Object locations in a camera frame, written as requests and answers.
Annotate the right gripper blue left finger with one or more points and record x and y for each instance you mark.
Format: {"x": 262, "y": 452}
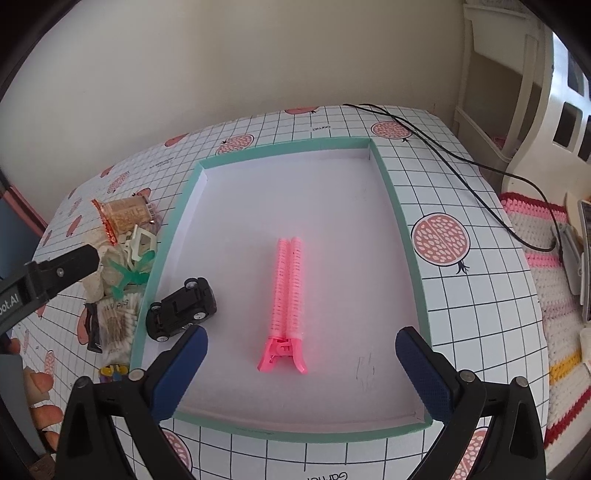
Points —
{"x": 162, "y": 385}

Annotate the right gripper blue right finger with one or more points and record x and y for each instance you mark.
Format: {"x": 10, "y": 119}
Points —
{"x": 445, "y": 392}

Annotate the colourful plastic block toy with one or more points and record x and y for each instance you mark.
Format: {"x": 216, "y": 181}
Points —
{"x": 113, "y": 372}

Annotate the cotton swabs plastic bag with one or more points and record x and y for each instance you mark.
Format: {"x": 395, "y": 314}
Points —
{"x": 117, "y": 320}

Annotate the cream lace cloth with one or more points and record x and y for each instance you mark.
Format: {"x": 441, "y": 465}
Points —
{"x": 100, "y": 283}

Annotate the person's left hand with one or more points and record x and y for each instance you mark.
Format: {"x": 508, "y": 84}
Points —
{"x": 36, "y": 387}

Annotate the black toy car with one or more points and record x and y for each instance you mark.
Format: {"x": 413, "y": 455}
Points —
{"x": 189, "y": 305}

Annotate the pomegranate grid bedsheet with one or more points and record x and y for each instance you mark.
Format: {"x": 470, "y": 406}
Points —
{"x": 487, "y": 319}

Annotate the teal plastic hair clip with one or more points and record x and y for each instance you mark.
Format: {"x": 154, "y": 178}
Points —
{"x": 138, "y": 275}

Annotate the orange snack packet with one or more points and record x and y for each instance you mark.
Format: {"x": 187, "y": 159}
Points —
{"x": 120, "y": 217}

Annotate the crocheted striped blanket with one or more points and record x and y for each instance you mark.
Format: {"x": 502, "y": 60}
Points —
{"x": 569, "y": 379}

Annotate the pink hair roller clip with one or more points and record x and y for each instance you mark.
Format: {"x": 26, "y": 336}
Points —
{"x": 286, "y": 335}

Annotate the teal shallow box tray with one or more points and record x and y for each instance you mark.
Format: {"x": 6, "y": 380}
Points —
{"x": 310, "y": 259}

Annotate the grey device on blanket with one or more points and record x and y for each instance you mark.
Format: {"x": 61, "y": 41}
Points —
{"x": 573, "y": 258}

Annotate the white bed frame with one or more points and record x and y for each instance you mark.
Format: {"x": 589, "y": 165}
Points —
{"x": 524, "y": 107}

